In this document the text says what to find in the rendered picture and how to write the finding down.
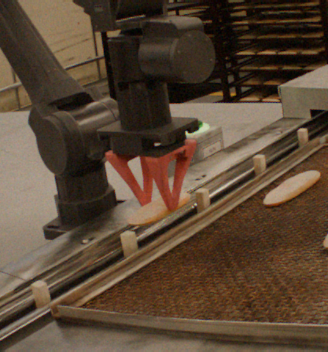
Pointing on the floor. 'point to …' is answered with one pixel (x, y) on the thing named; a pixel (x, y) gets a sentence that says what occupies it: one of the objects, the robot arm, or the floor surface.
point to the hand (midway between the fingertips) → (158, 200)
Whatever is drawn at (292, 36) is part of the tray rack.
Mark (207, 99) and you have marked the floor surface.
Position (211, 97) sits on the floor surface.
